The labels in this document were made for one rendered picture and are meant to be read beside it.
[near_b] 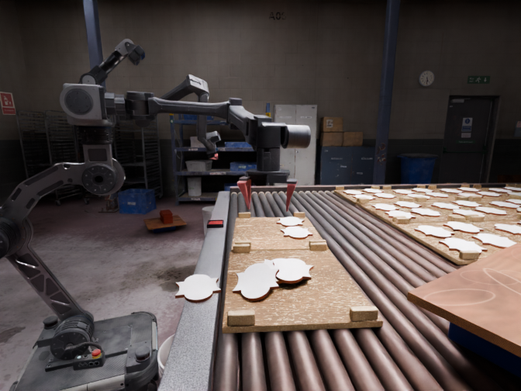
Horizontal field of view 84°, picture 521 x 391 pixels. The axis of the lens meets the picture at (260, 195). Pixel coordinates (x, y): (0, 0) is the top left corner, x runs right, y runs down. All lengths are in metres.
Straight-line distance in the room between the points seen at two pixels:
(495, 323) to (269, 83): 5.98
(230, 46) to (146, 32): 1.65
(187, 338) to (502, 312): 0.58
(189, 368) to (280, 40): 6.23
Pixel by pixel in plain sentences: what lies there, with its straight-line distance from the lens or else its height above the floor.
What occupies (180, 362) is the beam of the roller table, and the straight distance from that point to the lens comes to 0.65.
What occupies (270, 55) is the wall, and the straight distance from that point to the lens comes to 6.44.
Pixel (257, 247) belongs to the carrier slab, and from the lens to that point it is 1.07.
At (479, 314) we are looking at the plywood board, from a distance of 0.64.
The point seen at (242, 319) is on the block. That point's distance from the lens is 0.67.
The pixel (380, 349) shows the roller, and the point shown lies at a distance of 0.69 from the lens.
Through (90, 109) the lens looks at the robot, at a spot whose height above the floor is 1.42.
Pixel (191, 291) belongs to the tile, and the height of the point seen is 0.92.
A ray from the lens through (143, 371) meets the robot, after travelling 1.71.
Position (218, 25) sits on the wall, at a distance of 6.64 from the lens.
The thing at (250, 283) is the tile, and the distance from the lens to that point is 0.79.
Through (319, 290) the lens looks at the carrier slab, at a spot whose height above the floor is 0.94.
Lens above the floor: 1.33
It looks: 12 degrees down
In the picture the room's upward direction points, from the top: straight up
